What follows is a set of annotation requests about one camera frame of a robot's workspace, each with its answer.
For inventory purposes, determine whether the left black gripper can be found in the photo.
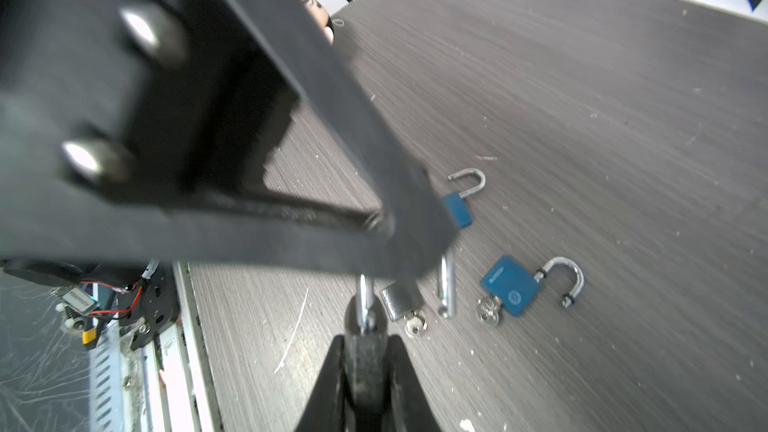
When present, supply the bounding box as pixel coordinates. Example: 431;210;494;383
1;0;420;279

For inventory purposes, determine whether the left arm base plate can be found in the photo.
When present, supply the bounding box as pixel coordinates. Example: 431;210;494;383
117;262;180;351

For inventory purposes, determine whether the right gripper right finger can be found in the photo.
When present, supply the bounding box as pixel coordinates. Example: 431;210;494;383
383;335;441;432

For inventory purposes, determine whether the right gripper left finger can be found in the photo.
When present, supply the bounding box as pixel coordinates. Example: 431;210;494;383
294;335;346;432

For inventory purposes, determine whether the blue padlock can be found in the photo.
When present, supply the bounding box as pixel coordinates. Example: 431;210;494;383
475;255;586;326
442;168;487;229

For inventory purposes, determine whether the white slotted cable duct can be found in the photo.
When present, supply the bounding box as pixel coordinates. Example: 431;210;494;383
88;323;125;431

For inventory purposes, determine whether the plush doll striped shirt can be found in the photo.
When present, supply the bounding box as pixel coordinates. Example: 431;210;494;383
300;0;335;43

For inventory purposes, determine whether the left blue padlock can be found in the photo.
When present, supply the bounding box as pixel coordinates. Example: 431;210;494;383
442;168;487;229

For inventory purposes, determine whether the black padlock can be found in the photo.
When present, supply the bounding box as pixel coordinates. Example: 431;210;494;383
344;275;388;431
380;250;457;337

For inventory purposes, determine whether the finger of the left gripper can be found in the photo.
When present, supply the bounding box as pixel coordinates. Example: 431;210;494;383
224;0;457;277

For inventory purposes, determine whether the right blue padlock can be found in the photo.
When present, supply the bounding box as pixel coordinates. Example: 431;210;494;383
475;255;586;326

